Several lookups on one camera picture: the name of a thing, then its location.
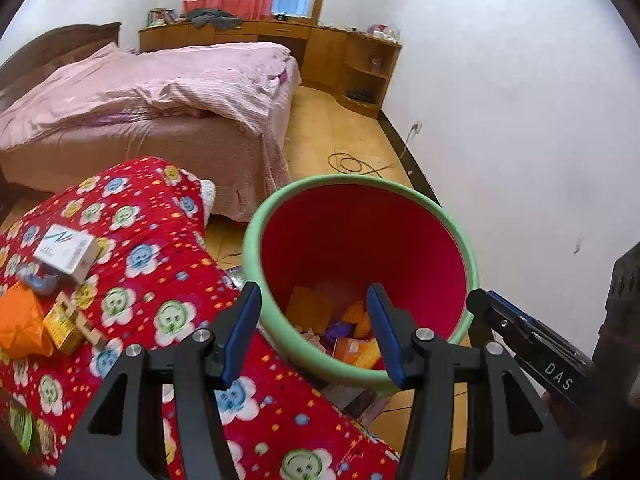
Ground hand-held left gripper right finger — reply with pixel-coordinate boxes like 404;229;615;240
365;282;563;480

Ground small wooden lattice piece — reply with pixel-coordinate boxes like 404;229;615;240
57;294;108;351

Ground red bucket with green rim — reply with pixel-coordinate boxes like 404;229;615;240
241;174;480;397

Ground blue plastic wrapper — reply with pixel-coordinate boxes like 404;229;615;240
20;265;63;297

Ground coiled black cable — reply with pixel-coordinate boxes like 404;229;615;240
327;152;396;177

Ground white and red bags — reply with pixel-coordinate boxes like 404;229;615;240
367;24;402;43

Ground small yellow box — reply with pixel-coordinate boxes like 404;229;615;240
42;305;86;356

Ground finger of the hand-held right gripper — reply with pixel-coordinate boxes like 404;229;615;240
466;287;595;409
487;291;595;368

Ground row of books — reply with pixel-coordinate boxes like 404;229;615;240
146;7;177;27

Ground grey clothes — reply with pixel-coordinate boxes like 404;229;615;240
187;8;243;30

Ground dark wooden bed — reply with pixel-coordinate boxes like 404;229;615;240
0;21;303;223

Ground orange yellow plastic bag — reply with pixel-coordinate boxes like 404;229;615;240
345;301;376;338

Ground long light wooden cabinet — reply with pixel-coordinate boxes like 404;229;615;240
137;14;403;120

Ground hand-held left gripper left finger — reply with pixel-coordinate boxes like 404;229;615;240
55;282;263;480

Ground red smiley flower blanket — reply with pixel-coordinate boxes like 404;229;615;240
0;156;401;480

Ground white teal carton box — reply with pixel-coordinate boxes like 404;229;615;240
34;225;99;286

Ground orange snack packet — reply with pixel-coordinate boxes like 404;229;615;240
0;280;55;358

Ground pink quilt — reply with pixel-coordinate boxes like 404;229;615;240
0;41;296;153

